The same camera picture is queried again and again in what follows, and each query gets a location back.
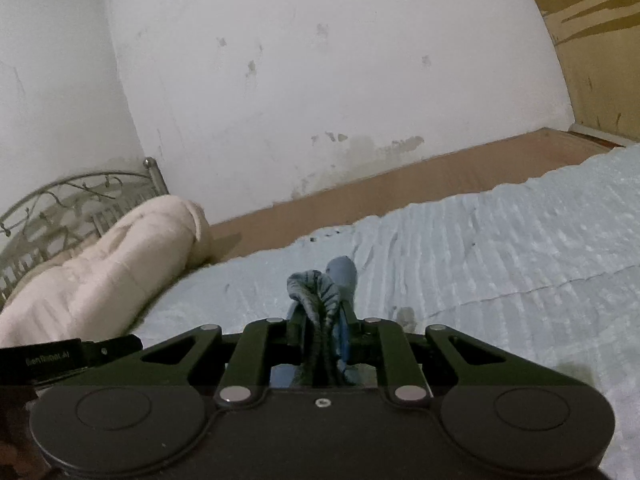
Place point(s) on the brown wooden bed frame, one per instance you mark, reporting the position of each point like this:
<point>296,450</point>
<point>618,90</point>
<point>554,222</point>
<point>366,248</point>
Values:
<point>478,169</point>

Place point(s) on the cream rolled duvet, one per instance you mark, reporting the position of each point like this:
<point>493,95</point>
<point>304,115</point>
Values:
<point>97,293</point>

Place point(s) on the blue patterned kids pants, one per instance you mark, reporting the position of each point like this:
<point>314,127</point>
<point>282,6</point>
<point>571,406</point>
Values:
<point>324,301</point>

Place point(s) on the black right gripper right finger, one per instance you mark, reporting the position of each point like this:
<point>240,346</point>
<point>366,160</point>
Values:
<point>447,367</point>

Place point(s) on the metal ornate headboard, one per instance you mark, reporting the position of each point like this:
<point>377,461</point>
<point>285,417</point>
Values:
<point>63,214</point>

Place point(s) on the light blue bed cover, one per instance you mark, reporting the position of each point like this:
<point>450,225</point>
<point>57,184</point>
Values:
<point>547,269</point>

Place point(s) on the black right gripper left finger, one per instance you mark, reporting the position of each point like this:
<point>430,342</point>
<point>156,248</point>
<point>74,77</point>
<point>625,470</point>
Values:
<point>208,360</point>

